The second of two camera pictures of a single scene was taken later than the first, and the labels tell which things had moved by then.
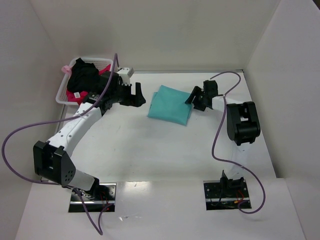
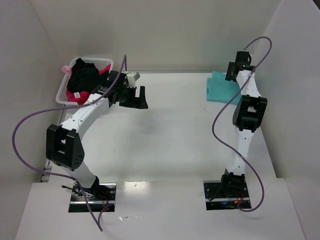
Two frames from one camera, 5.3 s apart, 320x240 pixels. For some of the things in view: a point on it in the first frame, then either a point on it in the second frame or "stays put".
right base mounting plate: [226, 194] stays put
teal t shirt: [168, 104] to [220, 90]
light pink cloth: [67, 69] stays put
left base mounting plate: [105, 197] stays put
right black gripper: [200, 98] to [231, 71]
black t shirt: [84, 77] stays put
